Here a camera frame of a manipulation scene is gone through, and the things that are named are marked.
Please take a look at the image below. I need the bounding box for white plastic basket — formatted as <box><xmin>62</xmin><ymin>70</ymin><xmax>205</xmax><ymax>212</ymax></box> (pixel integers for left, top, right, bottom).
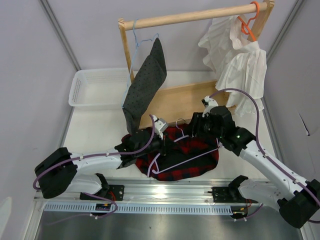
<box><xmin>68</xmin><ymin>68</ymin><xmax>130</xmax><ymax>111</ymax></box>

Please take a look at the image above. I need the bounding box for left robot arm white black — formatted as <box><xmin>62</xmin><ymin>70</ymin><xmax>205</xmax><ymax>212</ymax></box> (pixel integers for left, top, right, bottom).
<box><xmin>33</xmin><ymin>128</ymin><xmax>177</xmax><ymax>200</ymax></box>

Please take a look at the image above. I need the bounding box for red plaid skirt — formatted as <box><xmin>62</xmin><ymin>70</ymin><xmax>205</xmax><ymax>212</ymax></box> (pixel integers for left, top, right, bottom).
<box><xmin>121</xmin><ymin>123</ymin><xmax>221</xmax><ymax>182</ymax></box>

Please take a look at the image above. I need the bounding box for wooden clothes rack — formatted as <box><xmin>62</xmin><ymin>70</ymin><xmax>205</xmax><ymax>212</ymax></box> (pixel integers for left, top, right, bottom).
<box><xmin>117</xmin><ymin>0</ymin><xmax>275</xmax><ymax>128</ymax></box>

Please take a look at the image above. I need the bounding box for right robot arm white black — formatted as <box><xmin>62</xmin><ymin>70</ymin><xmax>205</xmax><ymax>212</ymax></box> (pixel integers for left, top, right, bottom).
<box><xmin>190</xmin><ymin>106</ymin><xmax>320</xmax><ymax>229</ymax></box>

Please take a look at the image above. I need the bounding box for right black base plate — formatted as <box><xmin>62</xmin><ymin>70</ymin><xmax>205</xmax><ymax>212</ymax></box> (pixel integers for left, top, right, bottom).
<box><xmin>207</xmin><ymin>186</ymin><xmax>246</xmax><ymax>203</ymax></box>

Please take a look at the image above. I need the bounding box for light blue hanger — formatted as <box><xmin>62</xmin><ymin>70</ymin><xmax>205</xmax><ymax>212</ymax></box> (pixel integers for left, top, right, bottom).
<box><xmin>120</xmin><ymin>18</ymin><xmax>159</xmax><ymax>109</ymax></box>

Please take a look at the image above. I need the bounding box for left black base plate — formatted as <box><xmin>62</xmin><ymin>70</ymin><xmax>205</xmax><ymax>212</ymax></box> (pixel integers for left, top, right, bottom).
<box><xmin>79</xmin><ymin>184</ymin><xmax>125</xmax><ymax>201</ymax></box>

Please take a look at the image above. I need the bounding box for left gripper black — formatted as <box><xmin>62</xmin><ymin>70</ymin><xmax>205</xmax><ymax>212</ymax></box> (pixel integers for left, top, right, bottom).
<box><xmin>135</xmin><ymin>131</ymin><xmax>178</xmax><ymax>158</ymax></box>

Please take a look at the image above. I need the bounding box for purple hanger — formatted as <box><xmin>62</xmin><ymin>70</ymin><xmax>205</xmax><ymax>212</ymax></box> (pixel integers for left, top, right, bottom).
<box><xmin>146</xmin><ymin>118</ymin><xmax>223</xmax><ymax>178</ymax></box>

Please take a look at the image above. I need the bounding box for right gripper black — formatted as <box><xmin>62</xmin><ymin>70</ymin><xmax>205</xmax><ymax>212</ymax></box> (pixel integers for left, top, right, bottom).
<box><xmin>183</xmin><ymin>112</ymin><xmax>224</xmax><ymax>139</ymax></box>

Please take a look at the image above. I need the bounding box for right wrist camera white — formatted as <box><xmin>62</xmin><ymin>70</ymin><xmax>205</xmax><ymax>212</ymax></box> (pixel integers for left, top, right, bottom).
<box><xmin>201</xmin><ymin>95</ymin><xmax>219</xmax><ymax>118</ymax></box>

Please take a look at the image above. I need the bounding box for orange hanger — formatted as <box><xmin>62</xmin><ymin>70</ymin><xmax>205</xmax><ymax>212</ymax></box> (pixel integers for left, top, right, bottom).
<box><xmin>237</xmin><ymin>1</ymin><xmax>260</xmax><ymax>42</ymax></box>

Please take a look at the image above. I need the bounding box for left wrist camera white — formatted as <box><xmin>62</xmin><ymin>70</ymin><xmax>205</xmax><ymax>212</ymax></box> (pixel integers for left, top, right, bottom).
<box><xmin>152</xmin><ymin>115</ymin><xmax>168</xmax><ymax>140</ymax></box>

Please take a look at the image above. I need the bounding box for white slotted cable duct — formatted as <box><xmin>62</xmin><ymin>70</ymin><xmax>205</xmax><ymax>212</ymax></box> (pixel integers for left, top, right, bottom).
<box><xmin>43</xmin><ymin>201</ymin><xmax>241</xmax><ymax>216</ymax></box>

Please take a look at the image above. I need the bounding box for white pleated garment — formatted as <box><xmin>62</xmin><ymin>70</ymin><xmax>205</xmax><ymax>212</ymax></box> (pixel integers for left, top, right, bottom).
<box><xmin>198</xmin><ymin>16</ymin><xmax>267</xmax><ymax>117</ymax></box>

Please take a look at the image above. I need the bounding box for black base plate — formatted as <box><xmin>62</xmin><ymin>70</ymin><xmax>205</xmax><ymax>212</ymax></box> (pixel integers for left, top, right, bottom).
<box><xmin>79</xmin><ymin>184</ymin><xmax>125</xmax><ymax>201</ymax></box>
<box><xmin>207</xmin><ymin>186</ymin><xmax>246</xmax><ymax>203</ymax></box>

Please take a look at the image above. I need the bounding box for grey dotted garment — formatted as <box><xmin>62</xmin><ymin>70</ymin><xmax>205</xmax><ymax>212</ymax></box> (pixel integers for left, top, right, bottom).
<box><xmin>122</xmin><ymin>37</ymin><xmax>167</xmax><ymax>134</ymax></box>

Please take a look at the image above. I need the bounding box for aluminium mounting rail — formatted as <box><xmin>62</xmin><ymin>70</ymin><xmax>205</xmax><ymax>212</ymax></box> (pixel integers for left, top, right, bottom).
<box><xmin>33</xmin><ymin>175</ymin><xmax>232</xmax><ymax>204</ymax></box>

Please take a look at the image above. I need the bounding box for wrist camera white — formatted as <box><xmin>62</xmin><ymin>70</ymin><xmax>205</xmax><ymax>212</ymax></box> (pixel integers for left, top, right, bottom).
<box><xmin>152</xmin><ymin>115</ymin><xmax>168</xmax><ymax>140</ymax></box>
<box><xmin>201</xmin><ymin>95</ymin><xmax>219</xmax><ymax>118</ymax></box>

